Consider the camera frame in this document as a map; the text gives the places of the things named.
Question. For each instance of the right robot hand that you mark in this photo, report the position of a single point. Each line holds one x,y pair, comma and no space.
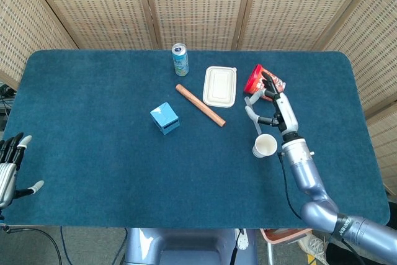
287,113

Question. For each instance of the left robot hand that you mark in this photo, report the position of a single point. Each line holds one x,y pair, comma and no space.
7,178

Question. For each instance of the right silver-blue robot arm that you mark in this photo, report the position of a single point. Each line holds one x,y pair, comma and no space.
305,172

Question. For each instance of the white paper cup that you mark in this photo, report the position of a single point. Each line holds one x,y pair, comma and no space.
263,148

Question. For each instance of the red instant noodle cup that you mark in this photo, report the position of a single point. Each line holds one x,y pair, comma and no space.
252,83

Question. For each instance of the beige plastic lid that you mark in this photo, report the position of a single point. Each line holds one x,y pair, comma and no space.
219,86

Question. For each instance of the wooden rolling pin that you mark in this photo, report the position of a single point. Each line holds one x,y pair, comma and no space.
200,105

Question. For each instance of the blue table cloth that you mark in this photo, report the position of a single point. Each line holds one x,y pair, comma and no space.
108,168

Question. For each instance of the light blue drink can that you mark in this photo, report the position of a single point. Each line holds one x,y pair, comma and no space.
180,63

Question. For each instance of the pink plastic stool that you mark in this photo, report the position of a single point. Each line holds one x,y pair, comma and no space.
285,234

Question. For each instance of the light blue cardboard box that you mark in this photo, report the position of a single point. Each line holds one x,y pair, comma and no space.
164,117

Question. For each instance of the white sneaker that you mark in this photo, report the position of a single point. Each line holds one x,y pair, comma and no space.
314,246

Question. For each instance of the woven bamboo folding screen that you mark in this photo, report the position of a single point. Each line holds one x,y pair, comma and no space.
198,4

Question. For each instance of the silver-blue robot torso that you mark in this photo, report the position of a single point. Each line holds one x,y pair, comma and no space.
186,246

